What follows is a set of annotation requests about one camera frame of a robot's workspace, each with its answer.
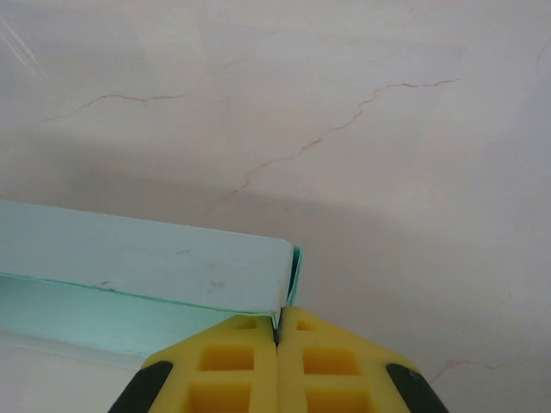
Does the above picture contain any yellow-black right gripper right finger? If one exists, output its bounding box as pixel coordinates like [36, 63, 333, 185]
[276, 305, 452, 413]

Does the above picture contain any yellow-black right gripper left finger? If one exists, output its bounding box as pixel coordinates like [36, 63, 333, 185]
[112, 313, 281, 413]

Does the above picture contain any mint green paper box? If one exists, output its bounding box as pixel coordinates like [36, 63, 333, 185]
[0, 200, 307, 371]

